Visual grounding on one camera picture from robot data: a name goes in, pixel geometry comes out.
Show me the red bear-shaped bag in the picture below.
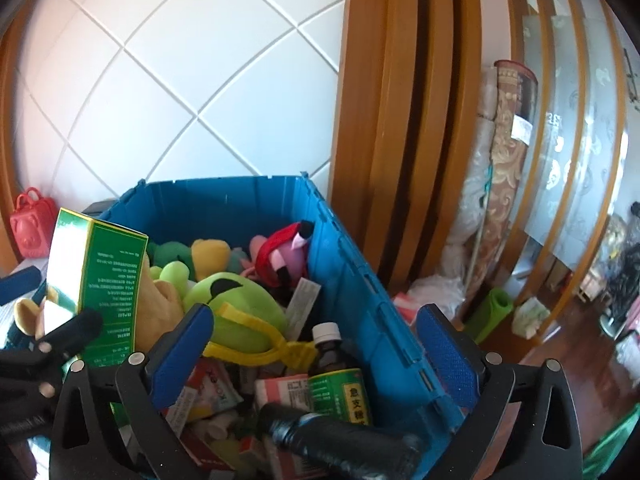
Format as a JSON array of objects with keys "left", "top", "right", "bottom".
[{"left": 10, "top": 188, "right": 58, "bottom": 259}]

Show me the green small box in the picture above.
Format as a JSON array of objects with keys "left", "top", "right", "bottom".
[{"left": 42, "top": 208, "right": 148, "bottom": 366}]

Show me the rolled patterned carpet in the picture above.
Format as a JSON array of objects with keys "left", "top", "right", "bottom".
[{"left": 438, "top": 60, "right": 538, "bottom": 299}]

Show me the red pink plush toy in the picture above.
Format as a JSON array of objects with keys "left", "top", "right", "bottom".
[{"left": 246, "top": 220, "right": 314, "bottom": 289}]

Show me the pink wipes packet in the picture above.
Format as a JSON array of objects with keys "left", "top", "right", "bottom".
[{"left": 186, "top": 356, "right": 243, "bottom": 422}]

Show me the blue plastic storage crate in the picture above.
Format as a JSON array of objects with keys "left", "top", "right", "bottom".
[{"left": 100, "top": 176, "right": 464, "bottom": 479}]

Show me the pink tissue pack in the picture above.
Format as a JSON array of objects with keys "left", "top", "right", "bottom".
[{"left": 255, "top": 374, "right": 322, "bottom": 480}]

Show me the yellow green duck plush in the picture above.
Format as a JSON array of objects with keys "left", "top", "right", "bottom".
[{"left": 146, "top": 238, "right": 250, "bottom": 282}]

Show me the small white red bottle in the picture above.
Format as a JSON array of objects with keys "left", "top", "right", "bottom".
[{"left": 204, "top": 410, "right": 239, "bottom": 440}]

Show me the green frog plush toy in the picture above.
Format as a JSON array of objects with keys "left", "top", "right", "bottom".
[{"left": 151, "top": 261, "right": 288, "bottom": 354}]

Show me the black cylindrical bottle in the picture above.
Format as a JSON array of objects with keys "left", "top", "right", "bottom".
[{"left": 257, "top": 403, "right": 424, "bottom": 479}]

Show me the wooden glass partition screen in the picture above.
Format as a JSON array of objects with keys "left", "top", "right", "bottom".
[{"left": 496, "top": 0, "right": 629, "bottom": 336}]

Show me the brown bear plush toy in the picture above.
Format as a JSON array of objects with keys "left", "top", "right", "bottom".
[{"left": 13, "top": 256, "right": 190, "bottom": 352}]

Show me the rolled green mat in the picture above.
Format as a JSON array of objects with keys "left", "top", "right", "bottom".
[{"left": 463, "top": 288, "right": 513, "bottom": 344}]

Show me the yellow plastic slingshot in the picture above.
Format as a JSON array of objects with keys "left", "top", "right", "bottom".
[{"left": 202, "top": 302, "right": 318, "bottom": 373}]

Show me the brown bottle green label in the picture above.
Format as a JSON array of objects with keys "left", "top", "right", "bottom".
[{"left": 308, "top": 322, "right": 371, "bottom": 426}]

